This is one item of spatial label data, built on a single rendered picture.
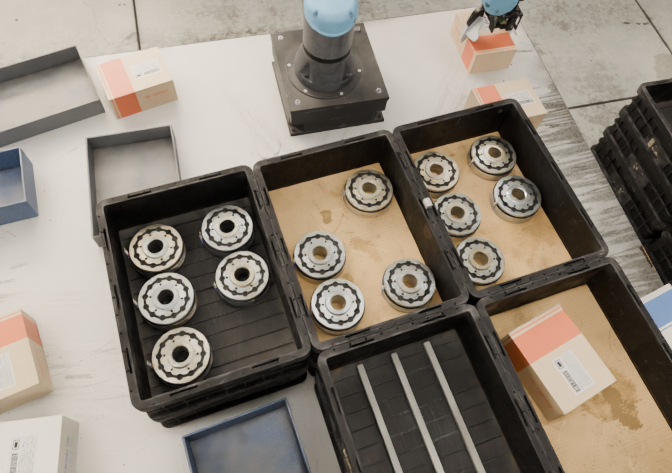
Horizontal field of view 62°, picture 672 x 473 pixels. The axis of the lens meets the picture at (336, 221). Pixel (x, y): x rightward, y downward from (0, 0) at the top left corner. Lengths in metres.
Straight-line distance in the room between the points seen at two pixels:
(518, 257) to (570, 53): 1.82
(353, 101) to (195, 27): 1.46
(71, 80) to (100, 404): 0.84
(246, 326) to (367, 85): 0.68
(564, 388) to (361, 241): 0.46
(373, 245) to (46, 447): 0.70
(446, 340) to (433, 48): 0.90
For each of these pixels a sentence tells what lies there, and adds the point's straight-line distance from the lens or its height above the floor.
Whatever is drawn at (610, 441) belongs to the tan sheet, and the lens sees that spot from 1.19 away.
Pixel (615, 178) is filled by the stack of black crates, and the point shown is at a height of 0.30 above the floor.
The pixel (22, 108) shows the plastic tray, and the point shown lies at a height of 0.70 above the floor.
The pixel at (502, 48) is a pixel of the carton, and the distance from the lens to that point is 1.65.
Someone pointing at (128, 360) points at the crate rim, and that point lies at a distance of 1.02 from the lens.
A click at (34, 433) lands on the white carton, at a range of 1.18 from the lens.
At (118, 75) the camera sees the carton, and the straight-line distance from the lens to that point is 1.53.
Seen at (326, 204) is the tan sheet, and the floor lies 0.83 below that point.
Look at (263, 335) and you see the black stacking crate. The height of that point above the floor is 0.83.
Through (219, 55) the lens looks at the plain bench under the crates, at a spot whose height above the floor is 0.70.
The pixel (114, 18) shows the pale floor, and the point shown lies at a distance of 2.86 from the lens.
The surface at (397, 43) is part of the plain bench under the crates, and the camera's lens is 1.69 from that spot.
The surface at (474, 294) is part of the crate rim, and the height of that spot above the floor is 0.93.
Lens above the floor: 1.87
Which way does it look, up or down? 62 degrees down
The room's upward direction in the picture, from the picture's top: 8 degrees clockwise
